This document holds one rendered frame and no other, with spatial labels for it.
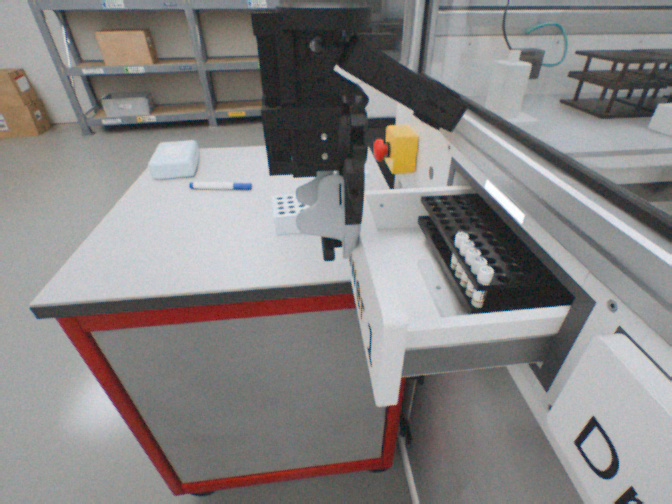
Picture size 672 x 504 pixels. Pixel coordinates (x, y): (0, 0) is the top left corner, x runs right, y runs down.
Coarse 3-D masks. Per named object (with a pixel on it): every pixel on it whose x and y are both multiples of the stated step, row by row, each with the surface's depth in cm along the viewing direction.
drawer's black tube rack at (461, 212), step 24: (456, 216) 43; (480, 216) 42; (432, 240) 43; (480, 240) 38; (504, 240) 38; (504, 264) 34; (528, 264) 35; (456, 288) 37; (504, 288) 32; (528, 288) 36; (552, 288) 36; (480, 312) 34
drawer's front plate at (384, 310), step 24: (360, 240) 34; (360, 264) 35; (384, 264) 30; (360, 288) 36; (384, 288) 27; (360, 312) 38; (384, 312) 25; (384, 336) 25; (384, 360) 27; (384, 384) 29
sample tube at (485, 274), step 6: (480, 270) 32; (486, 270) 32; (492, 270) 32; (480, 276) 32; (486, 276) 31; (492, 276) 32; (480, 282) 32; (486, 282) 33; (474, 294) 33; (480, 294) 33; (474, 300) 34; (480, 300) 33; (480, 306) 34
